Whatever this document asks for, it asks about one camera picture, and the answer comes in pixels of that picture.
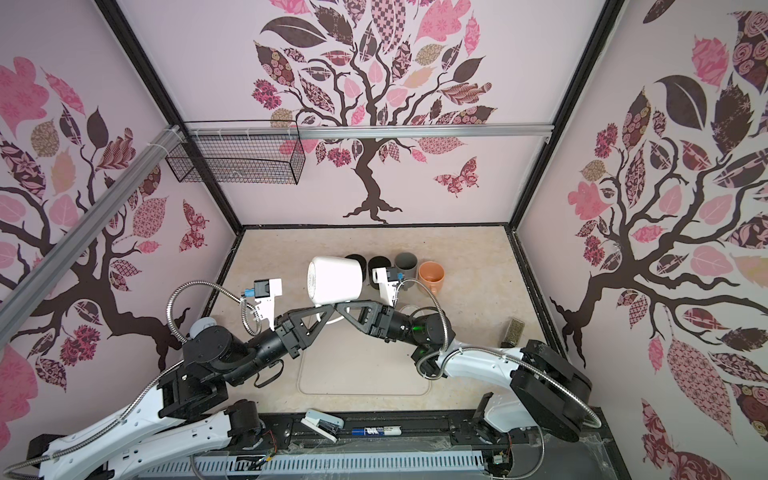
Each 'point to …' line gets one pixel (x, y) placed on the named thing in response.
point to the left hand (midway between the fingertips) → (336, 319)
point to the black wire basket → (240, 159)
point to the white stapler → (324, 424)
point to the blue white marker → (377, 431)
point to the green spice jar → (513, 333)
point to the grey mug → (407, 264)
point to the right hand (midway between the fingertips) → (342, 313)
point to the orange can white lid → (200, 324)
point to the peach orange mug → (432, 274)
